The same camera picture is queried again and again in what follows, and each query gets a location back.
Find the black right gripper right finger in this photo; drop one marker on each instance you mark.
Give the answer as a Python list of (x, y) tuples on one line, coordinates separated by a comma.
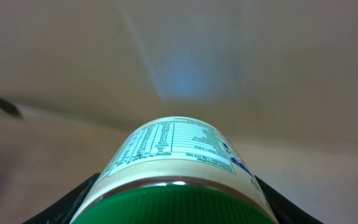
[(285, 211)]

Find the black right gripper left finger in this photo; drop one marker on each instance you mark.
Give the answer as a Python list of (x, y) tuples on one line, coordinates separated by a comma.
[(62, 211)]

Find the green lid jar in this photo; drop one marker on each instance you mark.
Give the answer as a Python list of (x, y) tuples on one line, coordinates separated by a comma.
[(175, 170)]

